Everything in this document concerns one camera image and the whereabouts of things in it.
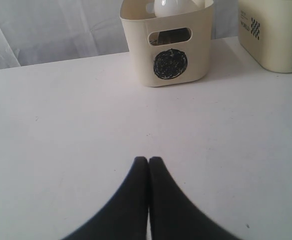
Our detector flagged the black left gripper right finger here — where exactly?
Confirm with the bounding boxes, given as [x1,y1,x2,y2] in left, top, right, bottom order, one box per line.
[149,156,238,240]

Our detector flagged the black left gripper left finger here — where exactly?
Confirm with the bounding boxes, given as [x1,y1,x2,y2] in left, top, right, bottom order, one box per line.
[64,156,150,240]

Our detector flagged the white ceramic bowl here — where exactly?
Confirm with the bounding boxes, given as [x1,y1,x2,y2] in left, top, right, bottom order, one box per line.
[154,0,199,18]

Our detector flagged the stainless steel bowl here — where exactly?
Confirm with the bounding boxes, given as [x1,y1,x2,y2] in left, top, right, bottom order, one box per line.
[149,27,191,46]

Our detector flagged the cream bin with circle mark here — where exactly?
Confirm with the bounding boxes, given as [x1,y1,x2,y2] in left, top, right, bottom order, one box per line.
[120,0,214,87]

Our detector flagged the cream bin with triangle mark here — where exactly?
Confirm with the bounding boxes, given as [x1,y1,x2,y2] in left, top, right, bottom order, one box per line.
[238,0,292,73]

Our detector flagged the white curtain backdrop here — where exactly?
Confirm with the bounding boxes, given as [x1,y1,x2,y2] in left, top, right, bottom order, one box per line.
[0,0,128,69]

